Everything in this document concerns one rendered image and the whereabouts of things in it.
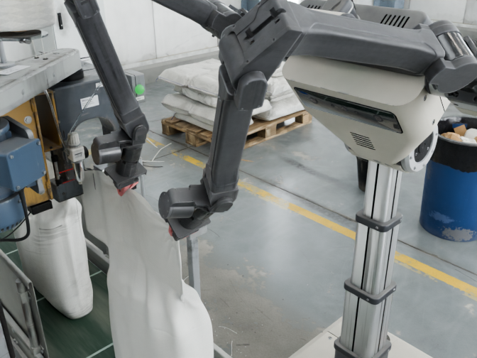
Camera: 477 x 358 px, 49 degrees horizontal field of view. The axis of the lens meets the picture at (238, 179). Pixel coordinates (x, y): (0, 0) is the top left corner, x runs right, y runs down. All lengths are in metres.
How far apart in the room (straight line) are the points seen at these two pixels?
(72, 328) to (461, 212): 2.25
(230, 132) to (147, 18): 5.65
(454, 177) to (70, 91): 2.30
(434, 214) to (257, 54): 2.74
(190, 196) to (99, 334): 1.07
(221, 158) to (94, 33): 0.42
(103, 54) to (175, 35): 5.57
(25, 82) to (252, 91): 0.69
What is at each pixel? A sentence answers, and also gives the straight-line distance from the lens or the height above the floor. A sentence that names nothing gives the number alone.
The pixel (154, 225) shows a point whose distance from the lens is 1.34.
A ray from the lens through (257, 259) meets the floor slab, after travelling 3.03.
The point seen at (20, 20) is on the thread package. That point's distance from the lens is 1.22.
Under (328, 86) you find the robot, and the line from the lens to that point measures 1.26.
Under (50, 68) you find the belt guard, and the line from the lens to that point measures 1.41.
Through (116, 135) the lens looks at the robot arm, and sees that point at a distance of 1.36.
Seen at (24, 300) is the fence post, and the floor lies 0.65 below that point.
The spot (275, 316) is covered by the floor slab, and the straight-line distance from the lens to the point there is 2.65.
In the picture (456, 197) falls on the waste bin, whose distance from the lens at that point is 3.27.
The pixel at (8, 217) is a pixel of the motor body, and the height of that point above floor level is 1.12.
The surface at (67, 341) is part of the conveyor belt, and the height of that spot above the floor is 0.38.
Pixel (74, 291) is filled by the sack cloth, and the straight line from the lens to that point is 2.10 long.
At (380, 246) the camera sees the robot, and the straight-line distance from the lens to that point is 1.60.
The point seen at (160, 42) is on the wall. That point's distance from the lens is 6.64.
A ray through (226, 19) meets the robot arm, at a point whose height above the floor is 1.53.
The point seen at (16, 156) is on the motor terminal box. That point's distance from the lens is 1.20.
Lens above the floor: 1.73
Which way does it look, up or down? 26 degrees down
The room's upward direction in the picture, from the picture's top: straight up
